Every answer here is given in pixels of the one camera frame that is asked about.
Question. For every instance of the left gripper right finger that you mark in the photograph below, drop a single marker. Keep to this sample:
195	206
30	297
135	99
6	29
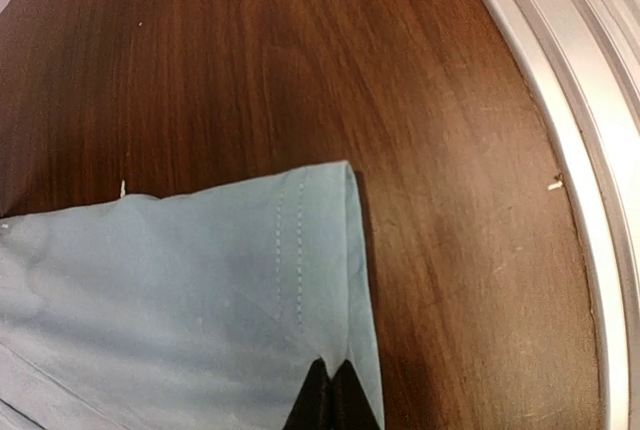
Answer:
350	407

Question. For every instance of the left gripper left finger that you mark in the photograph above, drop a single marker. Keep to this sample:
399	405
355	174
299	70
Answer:
312	407

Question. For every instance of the blue printed garment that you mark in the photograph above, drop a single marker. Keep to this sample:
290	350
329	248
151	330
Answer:
198	311

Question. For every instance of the aluminium front rail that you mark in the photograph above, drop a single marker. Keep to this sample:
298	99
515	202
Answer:
581	58

